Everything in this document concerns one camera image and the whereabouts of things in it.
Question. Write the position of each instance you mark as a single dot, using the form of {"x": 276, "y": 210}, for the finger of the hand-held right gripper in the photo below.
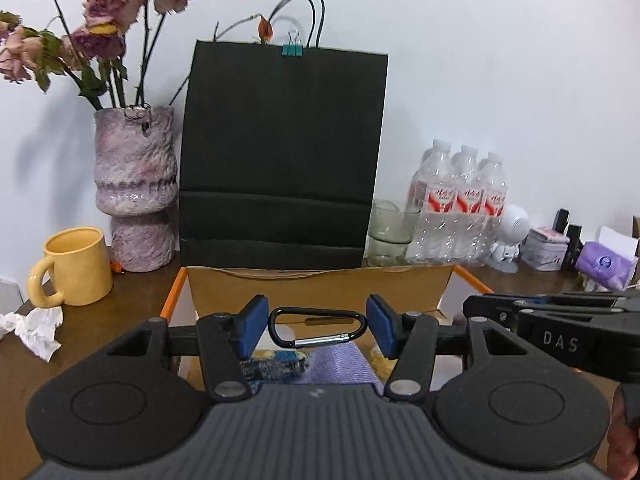
{"x": 550, "y": 302}

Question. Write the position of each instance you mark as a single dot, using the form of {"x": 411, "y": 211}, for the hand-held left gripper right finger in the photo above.
{"x": 380, "y": 327}

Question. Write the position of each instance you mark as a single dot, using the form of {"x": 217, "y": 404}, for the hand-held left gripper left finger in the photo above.
{"x": 255, "y": 325}

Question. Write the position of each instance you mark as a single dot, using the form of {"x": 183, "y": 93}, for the black carabiner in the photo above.
{"x": 320, "y": 342}

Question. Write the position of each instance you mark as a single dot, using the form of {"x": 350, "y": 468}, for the orange-edged cardboard box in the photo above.
{"x": 320, "y": 287}

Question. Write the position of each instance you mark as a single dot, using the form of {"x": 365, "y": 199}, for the person's right hand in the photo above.
{"x": 622, "y": 435}

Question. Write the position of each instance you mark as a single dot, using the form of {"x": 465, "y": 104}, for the blue printed packet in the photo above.
{"x": 272, "y": 367}

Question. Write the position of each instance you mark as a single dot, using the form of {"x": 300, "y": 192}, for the purple knitted cloth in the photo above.
{"x": 340, "y": 365}

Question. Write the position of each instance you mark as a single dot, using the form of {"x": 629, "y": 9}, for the purple tissue packet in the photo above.
{"x": 607, "y": 265}

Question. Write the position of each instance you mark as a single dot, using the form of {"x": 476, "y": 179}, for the small black device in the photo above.
{"x": 567, "y": 227}

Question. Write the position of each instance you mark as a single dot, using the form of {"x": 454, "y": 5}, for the white robot figurine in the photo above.
{"x": 510, "y": 235}

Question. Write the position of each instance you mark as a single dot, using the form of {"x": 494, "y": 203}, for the clear glass cup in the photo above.
{"x": 392, "y": 232}

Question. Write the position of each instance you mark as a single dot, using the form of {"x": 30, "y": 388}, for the clear water bottle red label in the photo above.
{"x": 492, "y": 205}
{"x": 464, "y": 205}
{"x": 432, "y": 200}

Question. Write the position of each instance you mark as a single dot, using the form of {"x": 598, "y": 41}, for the brown cardboard piece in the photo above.
{"x": 636, "y": 227}

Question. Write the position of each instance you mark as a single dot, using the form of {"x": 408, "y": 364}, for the black paper bag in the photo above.
{"x": 280, "y": 160}

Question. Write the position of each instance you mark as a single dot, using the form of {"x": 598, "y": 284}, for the yellow mug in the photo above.
{"x": 82, "y": 270}

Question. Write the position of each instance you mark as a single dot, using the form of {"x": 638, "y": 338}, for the mottled purple ceramic vase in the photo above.
{"x": 135, "y": 180}

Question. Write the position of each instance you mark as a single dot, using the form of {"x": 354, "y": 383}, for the crumpled white tissue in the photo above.
{"x": 37, "y": 332}

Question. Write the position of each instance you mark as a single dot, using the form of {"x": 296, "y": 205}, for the white plastic object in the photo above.
{"x": 10, "y": 292}

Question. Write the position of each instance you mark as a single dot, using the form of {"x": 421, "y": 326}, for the green binder clip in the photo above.
{"x": 291, "y": 50}

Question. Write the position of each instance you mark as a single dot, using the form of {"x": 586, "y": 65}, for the bunch of dried roses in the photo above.
{"x": 107, "y": 2}

